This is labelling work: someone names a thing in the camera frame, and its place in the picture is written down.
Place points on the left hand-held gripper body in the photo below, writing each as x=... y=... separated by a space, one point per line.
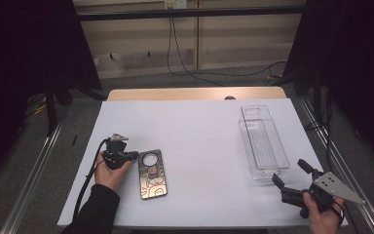
x=115 y=156

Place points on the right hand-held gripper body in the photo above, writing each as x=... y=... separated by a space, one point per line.
x=331 y=187

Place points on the cartoon print phone case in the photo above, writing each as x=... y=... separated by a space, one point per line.
x=152 y=178

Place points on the clear plastic container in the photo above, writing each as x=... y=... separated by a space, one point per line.
x=266 y=152

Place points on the person's left hand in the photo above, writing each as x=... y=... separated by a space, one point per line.
x=108 y=178

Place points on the person's right hand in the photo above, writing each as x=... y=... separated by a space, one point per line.
x=324 y=222

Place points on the small black stick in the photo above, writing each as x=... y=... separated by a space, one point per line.
x=74 y=140

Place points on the white table sheet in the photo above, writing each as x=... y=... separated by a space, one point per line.
x=191 y=146

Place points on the black metal stand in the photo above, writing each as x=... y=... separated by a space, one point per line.
x=317 y=97
x=50 y=110

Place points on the wooden table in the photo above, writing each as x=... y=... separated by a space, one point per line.
x=175 y=93

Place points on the black curtain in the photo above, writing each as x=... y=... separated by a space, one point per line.
x=354 y=65
x=22 y=65

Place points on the metal floor rail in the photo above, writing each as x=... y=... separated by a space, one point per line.
x=311 y=118
x=29 y=191

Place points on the black horizontal frame bar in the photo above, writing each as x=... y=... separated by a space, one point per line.
x=191 y=13

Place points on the white wall socket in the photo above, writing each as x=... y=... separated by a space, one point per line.
x=175 y=4

